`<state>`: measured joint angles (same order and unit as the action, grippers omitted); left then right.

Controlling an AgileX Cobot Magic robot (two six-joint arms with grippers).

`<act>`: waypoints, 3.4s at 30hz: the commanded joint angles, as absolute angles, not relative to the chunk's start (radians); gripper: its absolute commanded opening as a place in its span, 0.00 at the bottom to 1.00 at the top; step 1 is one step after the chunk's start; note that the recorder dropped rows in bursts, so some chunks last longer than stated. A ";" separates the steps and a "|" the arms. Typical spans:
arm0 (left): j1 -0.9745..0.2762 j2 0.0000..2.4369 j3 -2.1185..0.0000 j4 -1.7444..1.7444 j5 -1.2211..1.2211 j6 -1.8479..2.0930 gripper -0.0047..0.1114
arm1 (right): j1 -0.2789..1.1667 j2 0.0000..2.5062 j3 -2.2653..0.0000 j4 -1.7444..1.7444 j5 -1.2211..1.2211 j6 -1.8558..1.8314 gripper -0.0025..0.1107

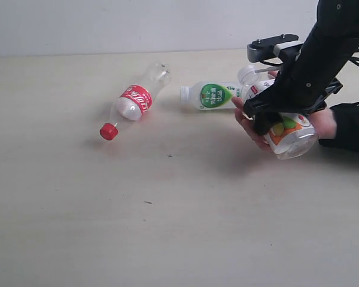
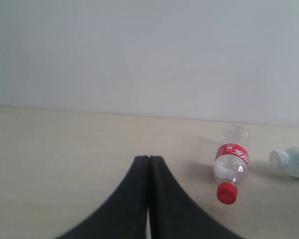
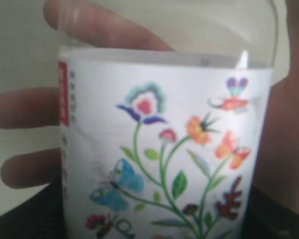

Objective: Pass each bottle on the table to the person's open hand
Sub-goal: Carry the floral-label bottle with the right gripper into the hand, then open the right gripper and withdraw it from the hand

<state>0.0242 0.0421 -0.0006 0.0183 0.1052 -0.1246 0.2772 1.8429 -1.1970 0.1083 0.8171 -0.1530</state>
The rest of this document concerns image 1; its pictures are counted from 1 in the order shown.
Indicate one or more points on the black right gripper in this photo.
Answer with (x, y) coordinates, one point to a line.
(302, 87)

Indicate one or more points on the clear tea bottle illustrated label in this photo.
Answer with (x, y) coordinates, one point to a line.
(294, 135)

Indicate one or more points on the white bottle green label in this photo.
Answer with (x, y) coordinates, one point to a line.
(206, 95)

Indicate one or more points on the clear cola bottle red label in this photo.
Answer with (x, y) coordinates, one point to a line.
(136, 100)

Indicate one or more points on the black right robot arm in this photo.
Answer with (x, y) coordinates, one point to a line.
(334, 35)

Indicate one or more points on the black sleeved forearm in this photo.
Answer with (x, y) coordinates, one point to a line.
(346, 116)

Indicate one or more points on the person's open right hand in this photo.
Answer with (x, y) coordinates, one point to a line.
(323, 121)

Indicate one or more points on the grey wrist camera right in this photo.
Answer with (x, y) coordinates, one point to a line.
(265, 49)

